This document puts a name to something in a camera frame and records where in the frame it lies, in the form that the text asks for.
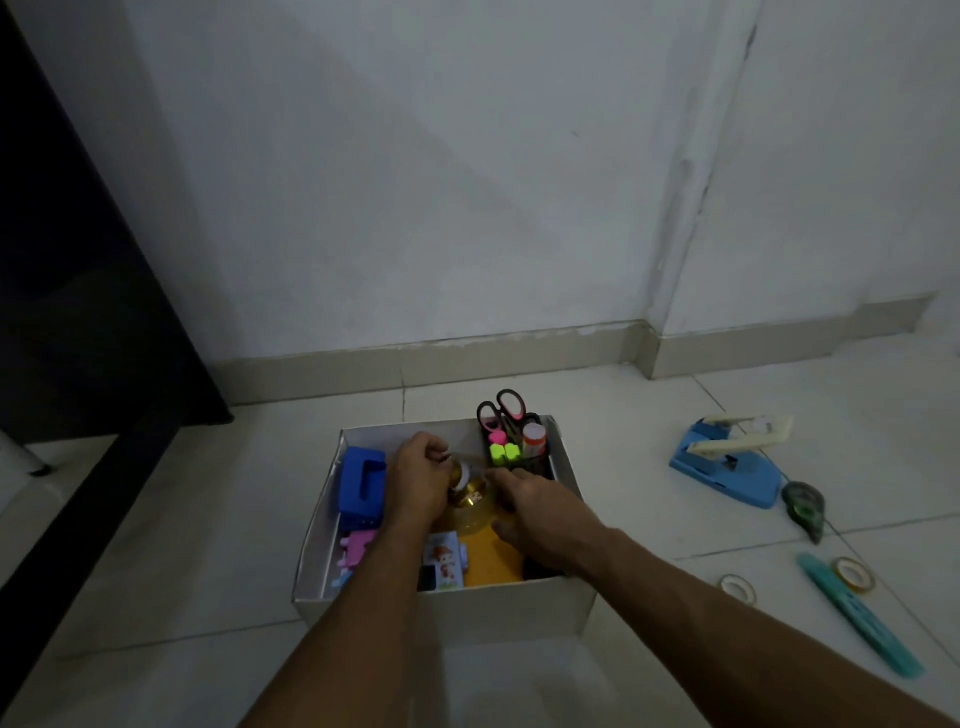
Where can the person's left hand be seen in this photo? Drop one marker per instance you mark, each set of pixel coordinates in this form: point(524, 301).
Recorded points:
point(412, 484)

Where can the person's right hand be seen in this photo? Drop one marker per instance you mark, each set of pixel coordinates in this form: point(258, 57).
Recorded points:
point(555, 525)

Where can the person's right thumb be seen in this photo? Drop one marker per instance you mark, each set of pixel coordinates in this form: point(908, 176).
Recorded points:
point(506, 529)

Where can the person's left fingers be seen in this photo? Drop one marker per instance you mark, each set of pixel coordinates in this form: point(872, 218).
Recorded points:
point(436, 450)

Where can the clear adhesive tape roll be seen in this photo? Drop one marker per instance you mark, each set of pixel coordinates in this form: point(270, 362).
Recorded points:
point(462, 474)

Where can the person's left forearm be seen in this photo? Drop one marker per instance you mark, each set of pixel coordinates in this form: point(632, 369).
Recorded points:
point(360, 622)

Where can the person's right forearm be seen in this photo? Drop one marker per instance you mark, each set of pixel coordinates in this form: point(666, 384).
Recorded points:
point(735, 637)

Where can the yellow sticky note pad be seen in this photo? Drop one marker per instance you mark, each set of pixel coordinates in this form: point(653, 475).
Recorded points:
point(489, 562)

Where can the gold round tape roll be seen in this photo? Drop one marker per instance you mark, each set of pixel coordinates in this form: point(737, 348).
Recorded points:
point(474, 501)

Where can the green highlighter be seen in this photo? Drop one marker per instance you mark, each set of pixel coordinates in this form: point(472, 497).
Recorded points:
point(497, 454)
point(512, 452)

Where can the black mesh pen holder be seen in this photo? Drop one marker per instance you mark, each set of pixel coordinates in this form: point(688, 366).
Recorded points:
point(536, 466)

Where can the cartoon printed card pack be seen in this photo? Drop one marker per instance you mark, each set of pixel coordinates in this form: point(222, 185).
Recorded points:
point(444, 561)

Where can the white cardboard box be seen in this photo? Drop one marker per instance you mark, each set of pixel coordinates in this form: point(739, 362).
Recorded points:
point(510, 609)

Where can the blue hole punch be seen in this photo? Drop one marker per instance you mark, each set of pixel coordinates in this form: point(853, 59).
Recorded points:
point(360, 487)

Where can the red white glue stick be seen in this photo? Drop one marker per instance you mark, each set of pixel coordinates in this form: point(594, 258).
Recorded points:
point(533, 439)

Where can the pink plastic clip toy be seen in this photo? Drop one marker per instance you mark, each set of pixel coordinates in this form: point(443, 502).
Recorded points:
point(358, 547)

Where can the white tape roll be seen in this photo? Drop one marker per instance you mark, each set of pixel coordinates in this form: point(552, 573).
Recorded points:
point(724, 592)

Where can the blue cream two-hole punch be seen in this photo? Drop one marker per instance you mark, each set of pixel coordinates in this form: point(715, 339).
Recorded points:
point(731, 469)

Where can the dark green correction tape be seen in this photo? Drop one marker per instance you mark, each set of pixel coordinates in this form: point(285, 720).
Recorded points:
point(804, 504)

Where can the yellowish tape roll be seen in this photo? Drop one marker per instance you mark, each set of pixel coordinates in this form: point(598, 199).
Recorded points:
point(836, 574)

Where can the teal pen case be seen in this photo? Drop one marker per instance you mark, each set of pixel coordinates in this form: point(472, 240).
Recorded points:
point(862, 619)

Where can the dark wooden furniture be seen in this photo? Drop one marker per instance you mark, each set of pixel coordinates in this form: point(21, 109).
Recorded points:
point(82, 300)

